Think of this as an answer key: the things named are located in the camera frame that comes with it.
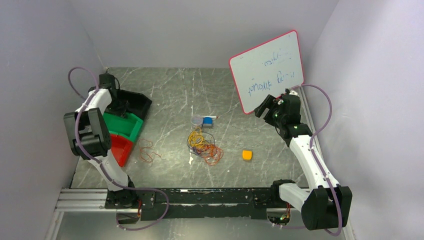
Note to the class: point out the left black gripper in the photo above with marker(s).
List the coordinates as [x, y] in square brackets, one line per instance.
[126, 107]

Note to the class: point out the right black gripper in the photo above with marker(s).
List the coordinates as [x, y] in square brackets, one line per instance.
[271, 103]

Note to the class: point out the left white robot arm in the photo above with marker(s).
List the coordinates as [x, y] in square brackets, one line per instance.
[89, 138]

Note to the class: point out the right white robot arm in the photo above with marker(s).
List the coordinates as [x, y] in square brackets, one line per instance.
[326, 205]

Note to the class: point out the black plastic bin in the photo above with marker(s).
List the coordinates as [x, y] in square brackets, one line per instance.
[134, 103]

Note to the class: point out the green plastic bin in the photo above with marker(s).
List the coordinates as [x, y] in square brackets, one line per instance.
[129, 126]

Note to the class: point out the red plastic bin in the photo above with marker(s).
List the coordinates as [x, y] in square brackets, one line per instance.
[121, 149]

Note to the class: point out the orange yellow block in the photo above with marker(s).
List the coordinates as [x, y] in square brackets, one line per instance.
[247, 155]

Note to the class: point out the white marker pen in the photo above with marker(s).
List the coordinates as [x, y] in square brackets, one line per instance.
[210, 116]

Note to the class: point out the blue eraser block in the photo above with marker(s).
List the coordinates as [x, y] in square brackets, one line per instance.
[207, 122]

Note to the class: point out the clear round container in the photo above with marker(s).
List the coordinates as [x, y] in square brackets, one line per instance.
[197, 120]

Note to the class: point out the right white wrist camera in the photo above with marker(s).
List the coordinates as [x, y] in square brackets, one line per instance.
[292, 92]

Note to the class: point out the white board with red frame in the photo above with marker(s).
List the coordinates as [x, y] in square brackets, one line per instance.
[267, 69]

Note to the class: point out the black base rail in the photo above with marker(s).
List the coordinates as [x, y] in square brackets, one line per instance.
[179, 203]

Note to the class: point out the aluminium frame rail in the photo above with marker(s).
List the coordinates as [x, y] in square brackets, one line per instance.
[81, 200]

